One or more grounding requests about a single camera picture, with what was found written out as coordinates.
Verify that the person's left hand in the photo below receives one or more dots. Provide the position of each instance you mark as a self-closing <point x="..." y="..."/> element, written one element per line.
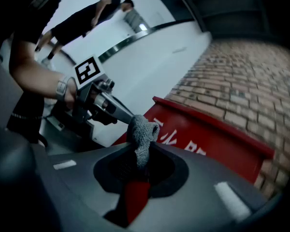
<point x="71" y="93"/>

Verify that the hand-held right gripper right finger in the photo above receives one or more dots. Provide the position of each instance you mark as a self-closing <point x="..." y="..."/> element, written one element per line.
<point x="195" y="202"/>

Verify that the red fire extinguisher box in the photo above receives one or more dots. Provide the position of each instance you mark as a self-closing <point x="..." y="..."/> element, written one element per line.
<point x="207" y="139"/>

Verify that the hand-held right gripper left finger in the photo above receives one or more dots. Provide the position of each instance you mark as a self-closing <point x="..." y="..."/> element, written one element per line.
<point x="75" y="182"/>

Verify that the person's left forearm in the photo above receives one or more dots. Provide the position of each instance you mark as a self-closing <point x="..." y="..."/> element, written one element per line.
<point x="33" y="74"/>

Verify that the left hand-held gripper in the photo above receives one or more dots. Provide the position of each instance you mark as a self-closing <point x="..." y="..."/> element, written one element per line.
<point x="87" y="74"/>

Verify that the person's black shirt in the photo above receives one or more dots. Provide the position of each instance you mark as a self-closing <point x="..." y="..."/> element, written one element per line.
<point x="33" y="16"/>

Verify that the grey knitted cloth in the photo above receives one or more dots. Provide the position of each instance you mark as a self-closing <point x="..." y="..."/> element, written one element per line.
<point x="141" y="139"/>

